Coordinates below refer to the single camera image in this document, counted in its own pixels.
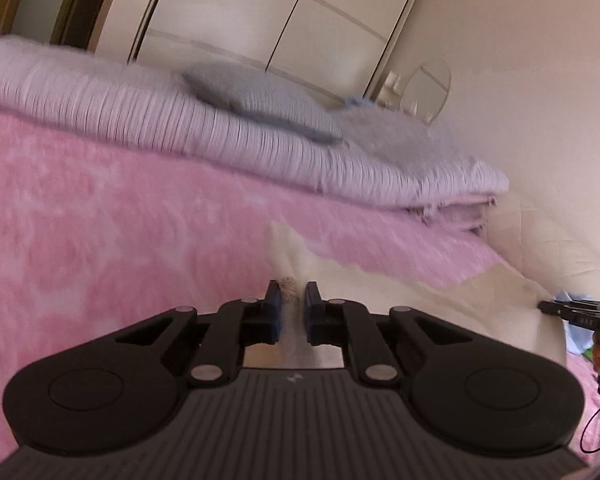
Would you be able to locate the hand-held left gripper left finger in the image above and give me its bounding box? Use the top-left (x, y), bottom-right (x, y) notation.
top-left (115, 280), bottom-right (283, 388)

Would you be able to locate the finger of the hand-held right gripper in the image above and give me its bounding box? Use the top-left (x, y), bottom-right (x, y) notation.
top-left (537, 300), bottom-right (581, 317)

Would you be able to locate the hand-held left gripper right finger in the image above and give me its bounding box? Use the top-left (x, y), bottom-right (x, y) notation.
top-left (304, 281), bottom-right (476, 387)

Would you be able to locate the white fuzzy sweater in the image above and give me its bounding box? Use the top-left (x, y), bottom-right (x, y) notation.
top-left (265, 222), bottom-right (568, 371)

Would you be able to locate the light blue garment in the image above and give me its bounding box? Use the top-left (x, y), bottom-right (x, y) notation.
top-left (555, 290), bottom-right (600, 356)

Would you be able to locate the white quilted headboard cushion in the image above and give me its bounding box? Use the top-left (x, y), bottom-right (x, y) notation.
top-left (480, 195), bottom-right (600, 311)

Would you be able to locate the pink floral blanket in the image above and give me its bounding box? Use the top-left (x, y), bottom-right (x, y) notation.
top-left (0, 100), bottom-right (600, 461)

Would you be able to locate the lilac folded quilt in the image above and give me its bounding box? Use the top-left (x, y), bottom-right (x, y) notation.
top-left (0, 35), bottom-right (511, 233)

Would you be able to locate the grey pillow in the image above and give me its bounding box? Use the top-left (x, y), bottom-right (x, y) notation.
top-left (182, 64), bottom-right (343, 145)

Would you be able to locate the cream wardrobe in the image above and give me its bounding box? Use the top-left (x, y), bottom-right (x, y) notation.
top-left (87, 0), bottom-right (433, 106)

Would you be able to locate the thin dark cable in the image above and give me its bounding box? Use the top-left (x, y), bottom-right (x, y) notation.
top-left (580, 397), bottom-right (600, 456)

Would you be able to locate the small white wall shelf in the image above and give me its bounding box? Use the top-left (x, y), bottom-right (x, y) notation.
top-left (380, 71), bottom-right (406, 106)

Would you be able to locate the oval wall mirror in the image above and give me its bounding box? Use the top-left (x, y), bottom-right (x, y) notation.
top-left (400, 57), bottom-right (452, 126)

